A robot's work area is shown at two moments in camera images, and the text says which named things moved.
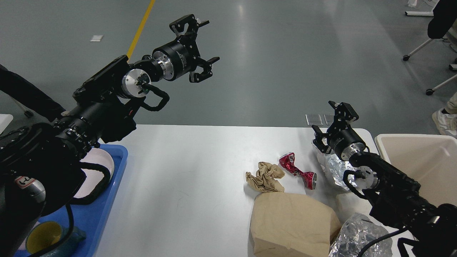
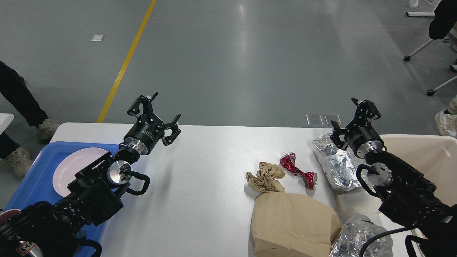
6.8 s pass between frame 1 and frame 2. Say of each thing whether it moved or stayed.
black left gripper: moved
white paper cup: stayed
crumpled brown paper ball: stayed
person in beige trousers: stayed
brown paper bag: stayed
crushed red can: stayed
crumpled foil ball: stayed
